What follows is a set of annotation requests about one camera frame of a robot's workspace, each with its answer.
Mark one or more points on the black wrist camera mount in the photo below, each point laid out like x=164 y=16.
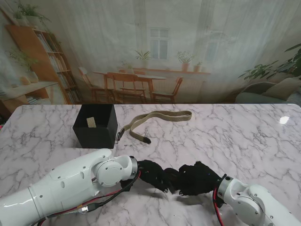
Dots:
x=219 y=202
x=125 y=184

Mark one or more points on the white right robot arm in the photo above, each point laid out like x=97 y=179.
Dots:
x=254 y=202

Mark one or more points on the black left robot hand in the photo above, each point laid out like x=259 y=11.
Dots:
x=152 y=174

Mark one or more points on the black belt storage box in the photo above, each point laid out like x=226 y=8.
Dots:
x=94 y=136

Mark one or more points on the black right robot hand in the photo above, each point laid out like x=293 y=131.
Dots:
x=200 y=180

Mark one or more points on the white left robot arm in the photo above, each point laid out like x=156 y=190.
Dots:
x=63 y=188

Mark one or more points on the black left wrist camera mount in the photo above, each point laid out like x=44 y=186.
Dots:
x=125 y=184

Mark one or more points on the printed room scene backdrop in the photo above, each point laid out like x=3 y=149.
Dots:
x=150 y=47

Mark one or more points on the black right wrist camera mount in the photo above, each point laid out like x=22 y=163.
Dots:
x=219 y=202

